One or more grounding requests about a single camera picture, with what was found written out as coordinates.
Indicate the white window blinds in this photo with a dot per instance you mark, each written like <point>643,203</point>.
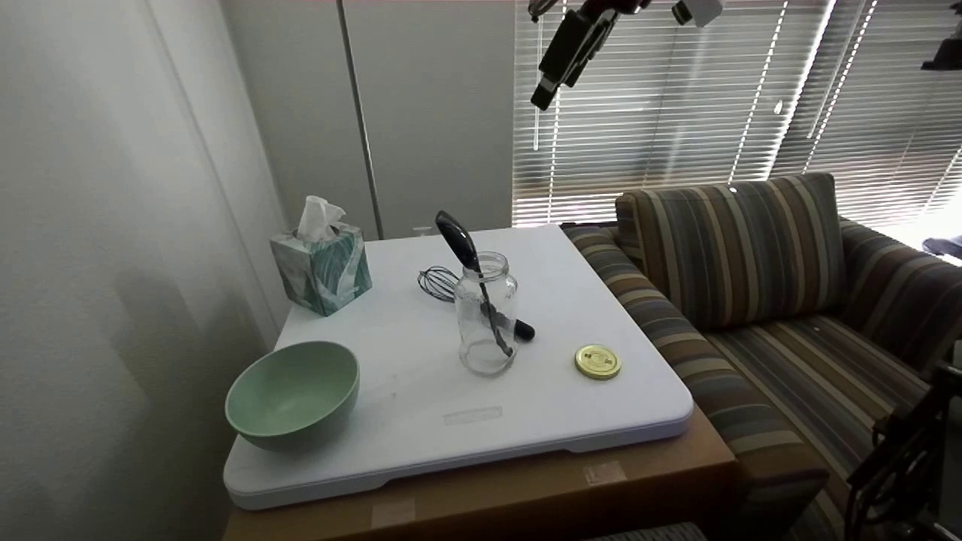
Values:
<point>768,88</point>

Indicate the striped sofa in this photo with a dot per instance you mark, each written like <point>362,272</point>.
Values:
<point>795,329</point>

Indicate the black plastic spoon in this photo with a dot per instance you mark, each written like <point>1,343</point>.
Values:
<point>461,245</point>

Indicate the gold jar lid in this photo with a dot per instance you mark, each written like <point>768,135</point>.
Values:
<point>596,360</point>

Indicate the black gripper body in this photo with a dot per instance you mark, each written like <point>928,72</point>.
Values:
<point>572,45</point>

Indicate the black wire whisk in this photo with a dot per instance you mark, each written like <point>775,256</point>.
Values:
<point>442,286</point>

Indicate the clear glass jar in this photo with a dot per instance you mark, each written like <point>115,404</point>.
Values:
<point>484,347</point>

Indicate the light green bowl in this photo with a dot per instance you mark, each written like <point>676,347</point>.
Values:
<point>293,393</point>

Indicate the green patterned tissue box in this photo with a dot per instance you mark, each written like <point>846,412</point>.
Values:
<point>322,261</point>

